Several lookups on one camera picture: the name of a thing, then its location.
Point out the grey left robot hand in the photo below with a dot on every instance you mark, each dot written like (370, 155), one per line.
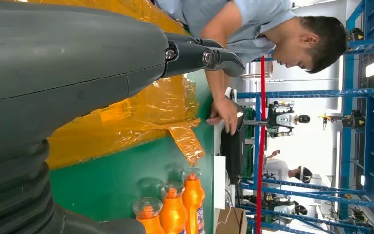
(61, 58)

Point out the orange detergent bottle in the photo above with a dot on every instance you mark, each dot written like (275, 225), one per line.
(173, 213)
(148, 221)
(193, 200)

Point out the black carrying case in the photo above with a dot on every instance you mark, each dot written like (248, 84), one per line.
(233, 151)

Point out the red bar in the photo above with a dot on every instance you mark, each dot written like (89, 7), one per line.
(261, 145)

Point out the green plastic crate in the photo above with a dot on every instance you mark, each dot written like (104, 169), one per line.
(249, 161)

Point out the white background humanoid robot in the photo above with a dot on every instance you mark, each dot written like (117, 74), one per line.
(283, 119)

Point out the white flat box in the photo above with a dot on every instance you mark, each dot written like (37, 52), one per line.
(219, 181)

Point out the yellow taped cardboard sheet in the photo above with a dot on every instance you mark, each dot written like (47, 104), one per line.
(125, 129)

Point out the brown cardboard box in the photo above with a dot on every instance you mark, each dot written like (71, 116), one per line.
(232, 223)

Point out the black mounted device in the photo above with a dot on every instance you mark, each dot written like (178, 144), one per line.
(353, 121)
(355, 35)

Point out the blue steel rack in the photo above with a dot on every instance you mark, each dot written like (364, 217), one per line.
(372, 129)

